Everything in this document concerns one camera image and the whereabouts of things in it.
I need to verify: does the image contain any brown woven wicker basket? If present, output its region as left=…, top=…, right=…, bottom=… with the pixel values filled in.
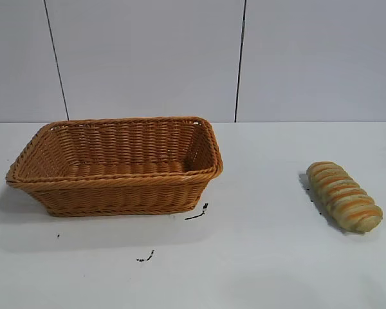
left=5, top=116, right=224, bottom=218

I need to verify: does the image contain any long striped bread loaf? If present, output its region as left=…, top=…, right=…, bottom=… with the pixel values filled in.
left=306, top=162, right=384, bottom=234

